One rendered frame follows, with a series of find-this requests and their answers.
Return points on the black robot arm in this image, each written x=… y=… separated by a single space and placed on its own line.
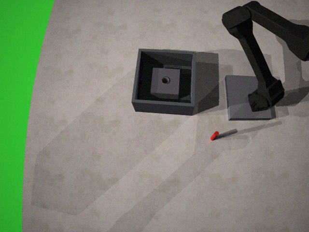
x=238 y=23

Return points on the red peg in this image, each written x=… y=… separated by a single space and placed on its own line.
x=214 y=135

